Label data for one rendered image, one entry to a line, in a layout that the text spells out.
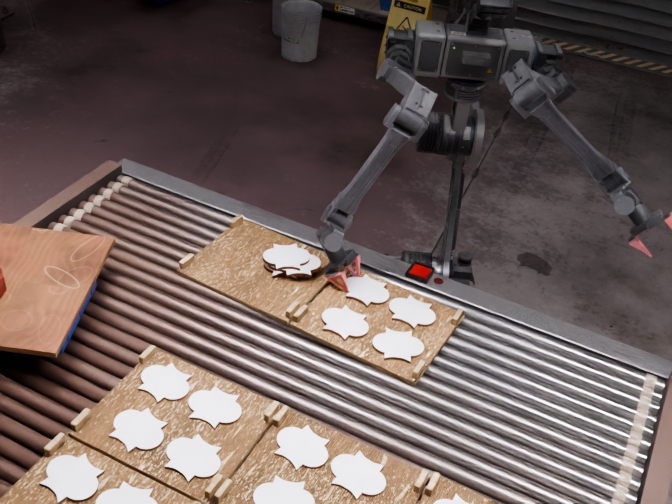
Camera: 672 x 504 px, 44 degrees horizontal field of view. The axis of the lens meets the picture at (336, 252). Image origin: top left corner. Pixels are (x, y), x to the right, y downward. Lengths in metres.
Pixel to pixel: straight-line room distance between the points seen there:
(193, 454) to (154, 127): 3.41
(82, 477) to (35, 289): 0.60
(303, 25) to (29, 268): 3.89
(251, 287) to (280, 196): 2.12
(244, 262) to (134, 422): 0.72
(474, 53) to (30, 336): 1.63
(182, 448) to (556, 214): 3.23
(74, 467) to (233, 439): 0.38
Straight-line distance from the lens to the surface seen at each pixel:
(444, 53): 2.85
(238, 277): 2.58
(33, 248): 2.58
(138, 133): 5.20
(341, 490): 2.05
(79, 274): 2.46
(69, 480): 2.08
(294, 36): 6.09
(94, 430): 2.18
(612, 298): 4.38
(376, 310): 2.51
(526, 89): 2.41
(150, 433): 2.14
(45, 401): 2.29
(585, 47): 6.99
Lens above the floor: 2.58
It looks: 37 degrees down
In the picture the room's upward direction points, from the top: 6 degrees clockwise
